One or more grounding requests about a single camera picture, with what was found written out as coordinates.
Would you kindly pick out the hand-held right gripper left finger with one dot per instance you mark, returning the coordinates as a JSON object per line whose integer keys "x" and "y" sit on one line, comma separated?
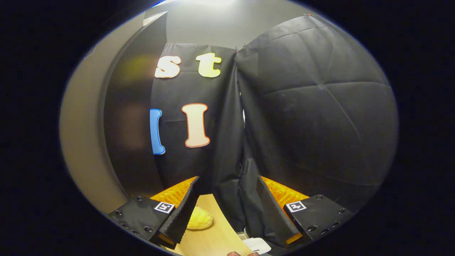
{"x": 185, "y": 213}

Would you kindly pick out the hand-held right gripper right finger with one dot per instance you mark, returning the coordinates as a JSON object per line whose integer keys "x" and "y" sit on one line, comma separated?
{"x": 272, "y": 213}

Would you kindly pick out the beige double-door shoe cabinet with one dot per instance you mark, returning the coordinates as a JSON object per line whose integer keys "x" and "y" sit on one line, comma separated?
{"x": 128, "y": 142}

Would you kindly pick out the beige shoe cabinet door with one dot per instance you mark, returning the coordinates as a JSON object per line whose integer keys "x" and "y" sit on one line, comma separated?
{"x": 81, "y": 142}

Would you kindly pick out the yellow round bun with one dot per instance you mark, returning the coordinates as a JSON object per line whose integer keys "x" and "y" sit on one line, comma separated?
{"x": 201, "y": 218}

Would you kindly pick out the white flat device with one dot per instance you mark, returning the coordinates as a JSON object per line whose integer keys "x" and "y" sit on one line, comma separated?
{"x": 256, "y": 245}

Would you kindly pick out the black backdrop cloth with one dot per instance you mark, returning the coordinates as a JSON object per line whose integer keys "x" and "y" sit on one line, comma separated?
{"x": 312, "y": 124}

